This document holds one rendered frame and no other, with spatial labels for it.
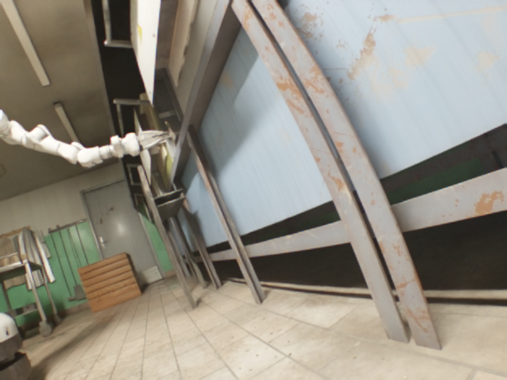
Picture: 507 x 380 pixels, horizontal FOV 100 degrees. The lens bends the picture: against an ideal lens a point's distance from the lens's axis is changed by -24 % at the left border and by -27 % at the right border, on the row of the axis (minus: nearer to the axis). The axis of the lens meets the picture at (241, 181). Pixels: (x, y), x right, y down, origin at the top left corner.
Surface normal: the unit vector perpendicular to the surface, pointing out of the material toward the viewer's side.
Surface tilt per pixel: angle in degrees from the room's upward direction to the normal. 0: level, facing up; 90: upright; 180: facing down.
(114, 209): 90
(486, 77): 90
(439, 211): 90
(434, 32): 90
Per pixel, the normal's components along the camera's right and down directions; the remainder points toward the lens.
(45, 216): 0.31, -0.29
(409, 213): -0.87, 0.30
